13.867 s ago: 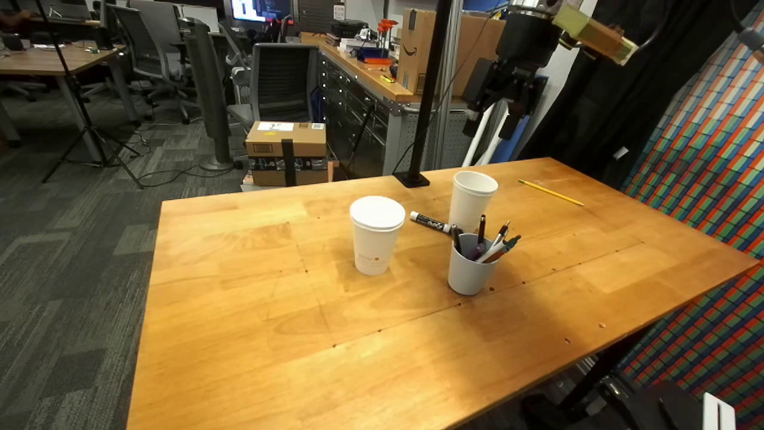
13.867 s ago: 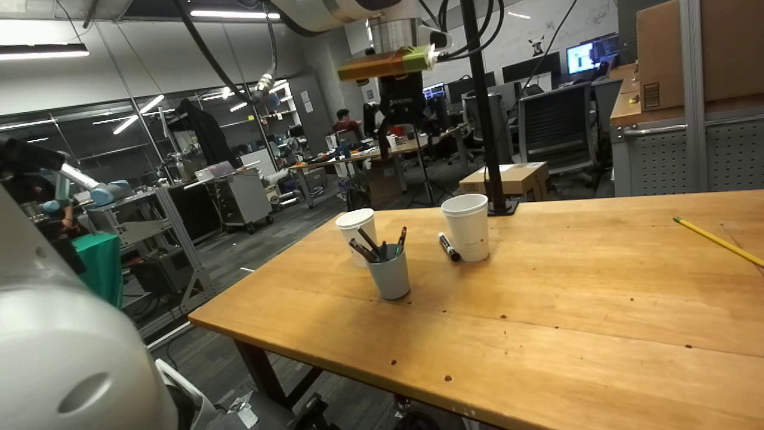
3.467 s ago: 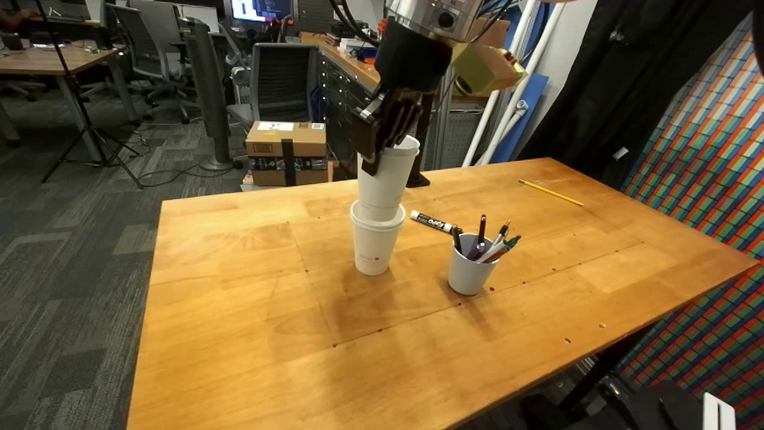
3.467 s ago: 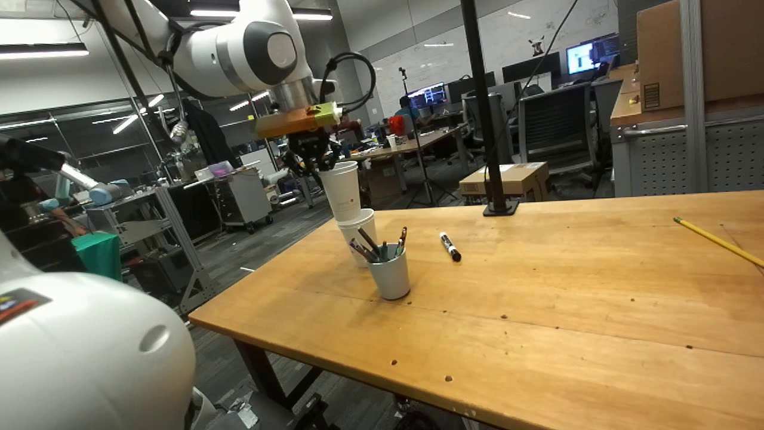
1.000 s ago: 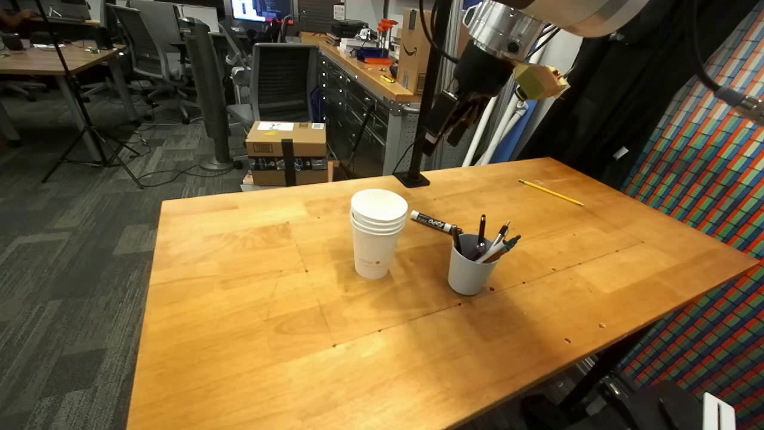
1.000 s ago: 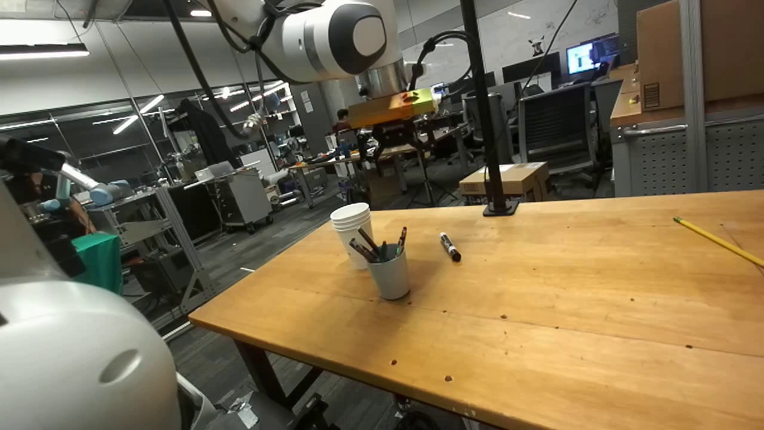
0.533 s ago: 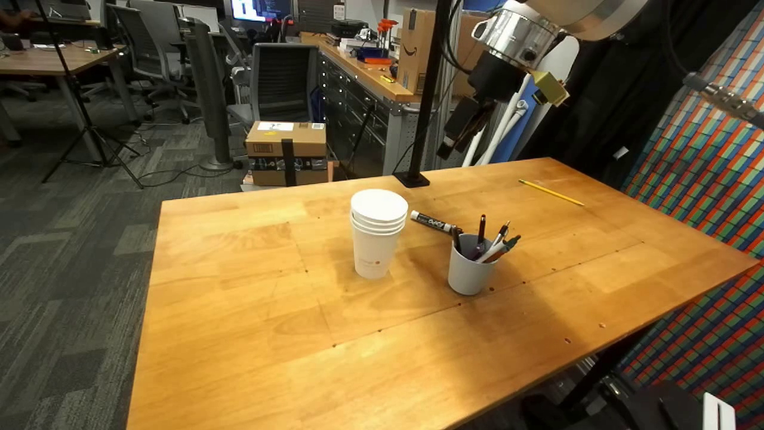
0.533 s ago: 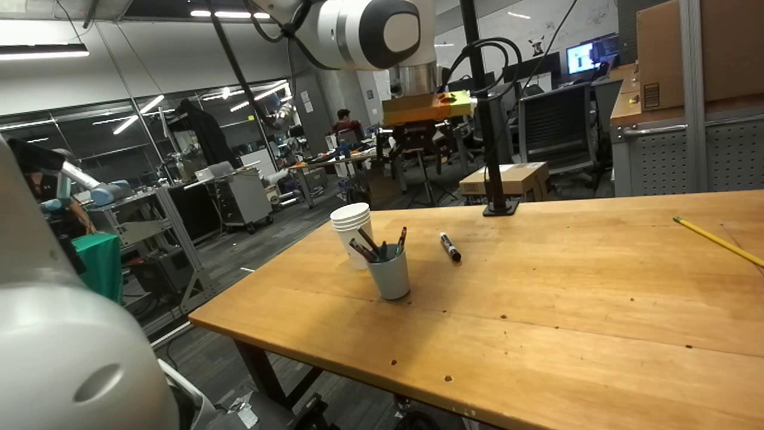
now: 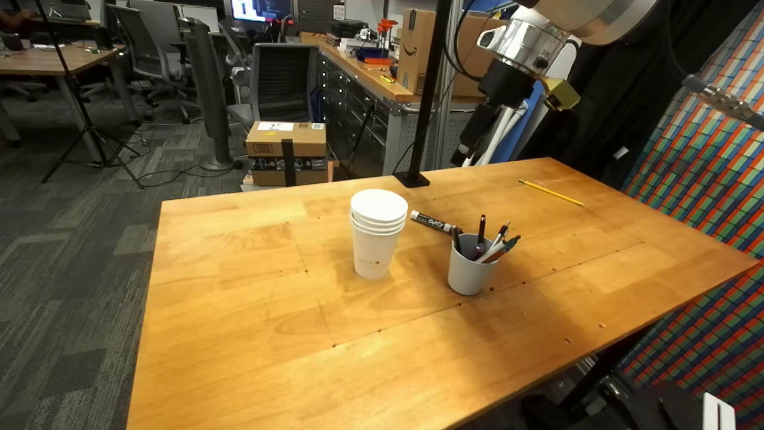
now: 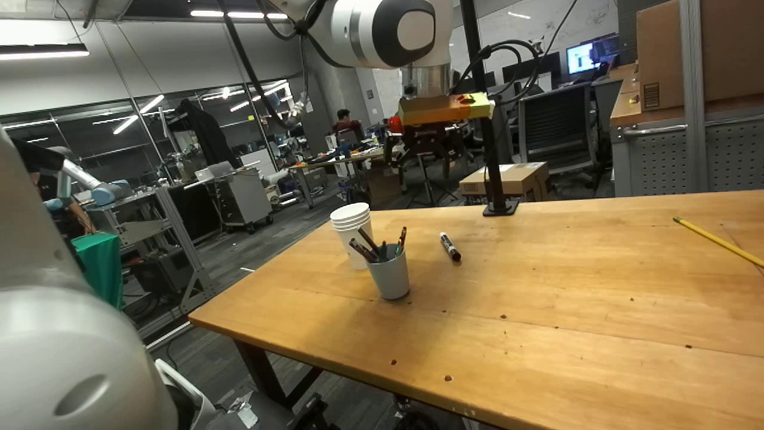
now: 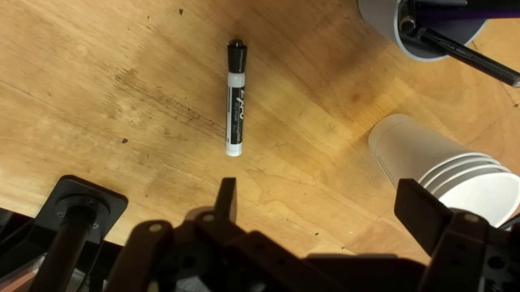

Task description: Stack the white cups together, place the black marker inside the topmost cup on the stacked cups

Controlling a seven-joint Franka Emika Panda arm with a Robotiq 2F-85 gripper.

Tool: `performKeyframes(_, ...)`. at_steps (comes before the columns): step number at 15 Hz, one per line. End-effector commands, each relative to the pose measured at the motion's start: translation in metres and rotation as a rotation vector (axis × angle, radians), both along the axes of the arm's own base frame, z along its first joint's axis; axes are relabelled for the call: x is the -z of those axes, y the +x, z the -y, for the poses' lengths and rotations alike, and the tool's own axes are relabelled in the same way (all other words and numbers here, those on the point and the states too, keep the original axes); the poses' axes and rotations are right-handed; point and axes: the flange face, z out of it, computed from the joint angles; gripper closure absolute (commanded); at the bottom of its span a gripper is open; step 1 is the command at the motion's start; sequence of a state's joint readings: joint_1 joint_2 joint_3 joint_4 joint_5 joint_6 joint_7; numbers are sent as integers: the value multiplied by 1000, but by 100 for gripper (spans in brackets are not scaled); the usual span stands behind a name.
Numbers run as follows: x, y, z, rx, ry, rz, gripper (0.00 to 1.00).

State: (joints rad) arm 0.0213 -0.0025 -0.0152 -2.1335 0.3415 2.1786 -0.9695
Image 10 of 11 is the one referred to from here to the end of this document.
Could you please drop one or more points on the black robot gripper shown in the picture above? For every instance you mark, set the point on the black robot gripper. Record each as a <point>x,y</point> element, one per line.
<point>442,144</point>

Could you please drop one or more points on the black marker white label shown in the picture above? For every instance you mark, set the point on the black marker white label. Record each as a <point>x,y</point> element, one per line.
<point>451,247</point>

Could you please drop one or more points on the small white pen holder cup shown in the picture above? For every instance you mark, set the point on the small white pen holder cup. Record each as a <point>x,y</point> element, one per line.
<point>390,278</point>

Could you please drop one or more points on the black pen red cap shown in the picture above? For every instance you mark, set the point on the black pen red cap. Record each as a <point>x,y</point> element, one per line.
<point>403,236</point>

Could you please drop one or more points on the lit computer monitor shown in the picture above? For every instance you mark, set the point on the lit computer monitor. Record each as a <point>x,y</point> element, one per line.
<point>594,56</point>

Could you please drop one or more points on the grey boxy machine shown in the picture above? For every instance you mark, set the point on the grey boxy machine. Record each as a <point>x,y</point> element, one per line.
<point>243,199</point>

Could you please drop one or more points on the grey perforated metal cabinet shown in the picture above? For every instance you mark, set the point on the grey perforated metal cabinet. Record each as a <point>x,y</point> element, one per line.
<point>661,156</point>

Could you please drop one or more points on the ceiling strip light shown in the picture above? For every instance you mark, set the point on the ceiling strip light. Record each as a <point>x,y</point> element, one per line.
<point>239,14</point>

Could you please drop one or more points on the yellow pencil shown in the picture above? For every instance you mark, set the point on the yellow pencil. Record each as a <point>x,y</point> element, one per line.
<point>718,239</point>

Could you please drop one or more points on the grey metal shelf cart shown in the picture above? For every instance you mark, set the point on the grey metal shelf cart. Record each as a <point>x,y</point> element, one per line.
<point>158,239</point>

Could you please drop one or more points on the large cardboard shipping box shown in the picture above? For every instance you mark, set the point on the large cardboard shipping box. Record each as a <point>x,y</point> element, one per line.
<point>732,49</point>

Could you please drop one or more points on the green cloth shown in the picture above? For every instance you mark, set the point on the green cloth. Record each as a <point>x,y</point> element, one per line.
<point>100,265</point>

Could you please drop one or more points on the seated person dark clothes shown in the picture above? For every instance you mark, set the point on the seated person dark clothes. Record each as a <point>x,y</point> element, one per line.
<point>48,171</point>

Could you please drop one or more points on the yellow wrist camera mount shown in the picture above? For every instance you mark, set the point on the yellow wrist camera mount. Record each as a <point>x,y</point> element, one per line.
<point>442,107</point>

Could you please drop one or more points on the black pole with base plate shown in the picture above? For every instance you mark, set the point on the black pole with base plate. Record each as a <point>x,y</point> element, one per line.
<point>495,175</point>

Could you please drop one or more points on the grey metal post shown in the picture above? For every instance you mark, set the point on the grey metal post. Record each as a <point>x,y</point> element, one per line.
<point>694,97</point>

